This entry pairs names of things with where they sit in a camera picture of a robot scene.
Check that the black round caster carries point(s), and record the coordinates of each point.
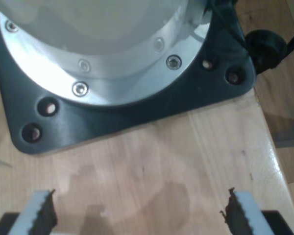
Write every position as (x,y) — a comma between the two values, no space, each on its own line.
(265,49)

